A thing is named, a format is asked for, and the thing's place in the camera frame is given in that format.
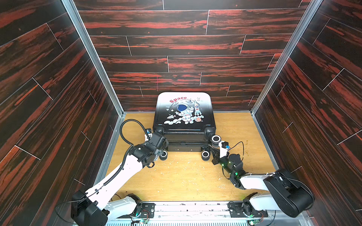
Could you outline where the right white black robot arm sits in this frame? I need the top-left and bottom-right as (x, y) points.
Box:
(201, 146), (315, 218)

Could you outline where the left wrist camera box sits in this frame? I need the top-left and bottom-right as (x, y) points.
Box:
(145, 128), (153, 140)

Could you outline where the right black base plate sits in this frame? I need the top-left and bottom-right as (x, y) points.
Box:
(227, 201), (268, 218)

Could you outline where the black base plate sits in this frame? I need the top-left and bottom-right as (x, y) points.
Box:
(227, 201), (268, 218)
(121, 202), (156, 219)

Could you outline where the black white space suitcase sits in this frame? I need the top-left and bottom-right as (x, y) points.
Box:
(153, 92), (221, 161)

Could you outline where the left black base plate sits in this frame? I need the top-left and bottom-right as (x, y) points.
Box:
(121, 202), (156, 219)

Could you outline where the left black camera cable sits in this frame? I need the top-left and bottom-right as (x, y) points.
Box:
(119, 118), (150, 147)

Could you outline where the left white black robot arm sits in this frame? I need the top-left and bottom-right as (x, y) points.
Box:
(71, 132), (168, 226)

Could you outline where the aluminium front rail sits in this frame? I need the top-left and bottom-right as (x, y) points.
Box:
(106, 201), (314, 226)

